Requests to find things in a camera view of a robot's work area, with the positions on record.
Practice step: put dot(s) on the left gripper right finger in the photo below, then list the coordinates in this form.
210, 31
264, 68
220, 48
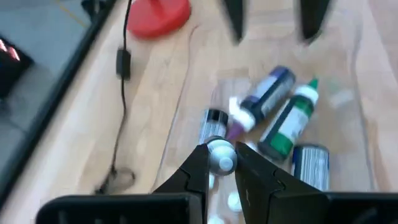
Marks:
273, 199

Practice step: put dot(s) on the blue label bottle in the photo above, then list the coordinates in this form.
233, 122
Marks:
267, 93

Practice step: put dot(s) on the clear plastic bin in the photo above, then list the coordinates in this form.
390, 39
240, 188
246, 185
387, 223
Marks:
342, 130

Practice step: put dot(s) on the large black-capped food coloring bottle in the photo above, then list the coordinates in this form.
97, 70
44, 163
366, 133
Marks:
213, 127

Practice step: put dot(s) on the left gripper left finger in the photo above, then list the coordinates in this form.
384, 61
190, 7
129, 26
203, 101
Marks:
174, 202

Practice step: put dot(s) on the large blue-capped food coloring bottle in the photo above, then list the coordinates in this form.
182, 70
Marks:
311, 168

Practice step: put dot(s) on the red desk lamp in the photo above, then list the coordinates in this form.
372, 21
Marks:
158, 18

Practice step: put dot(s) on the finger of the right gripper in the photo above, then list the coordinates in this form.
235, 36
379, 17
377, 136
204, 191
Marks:
235, 18
312, 18

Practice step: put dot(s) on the large green-capped food coloring bottle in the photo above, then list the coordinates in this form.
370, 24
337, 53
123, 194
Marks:
289, 124

